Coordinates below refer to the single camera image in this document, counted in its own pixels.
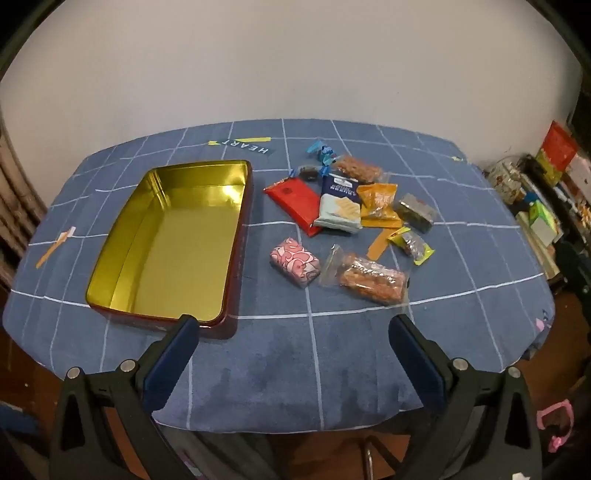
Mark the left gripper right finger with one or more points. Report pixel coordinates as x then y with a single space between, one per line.
423 361

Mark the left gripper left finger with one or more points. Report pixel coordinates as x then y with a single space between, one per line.
164 361

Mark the clear bag orange snacks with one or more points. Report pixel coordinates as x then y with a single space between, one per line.
364 277

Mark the yellow chocolate ball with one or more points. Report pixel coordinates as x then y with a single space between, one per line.
412 244

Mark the grey foil snack bar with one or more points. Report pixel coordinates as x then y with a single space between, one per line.
416 212

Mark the pink patterned snack pack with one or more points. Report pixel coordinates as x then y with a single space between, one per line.
295 262

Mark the orange snack packet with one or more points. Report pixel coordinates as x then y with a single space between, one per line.
377 210

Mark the navy white cracker packet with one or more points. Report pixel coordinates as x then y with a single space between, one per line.
340 204

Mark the red snack packet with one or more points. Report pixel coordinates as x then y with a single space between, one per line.
299 201

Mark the clear bag peanuts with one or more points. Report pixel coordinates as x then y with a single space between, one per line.
359 170

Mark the dark candy blue ends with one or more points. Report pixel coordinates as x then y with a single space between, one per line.
309 173

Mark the blue candy wrapper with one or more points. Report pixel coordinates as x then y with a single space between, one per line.
323 153

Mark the gold and red tin box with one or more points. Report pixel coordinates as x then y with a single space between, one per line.
176 248

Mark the pink ribbon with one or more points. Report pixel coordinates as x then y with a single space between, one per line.
556 424

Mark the green tissue box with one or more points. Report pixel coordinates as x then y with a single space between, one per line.
542 223

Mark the floral ceramic teapot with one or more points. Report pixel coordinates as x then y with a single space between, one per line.
505 177

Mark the red gift box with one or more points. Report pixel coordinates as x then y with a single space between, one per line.
556 153

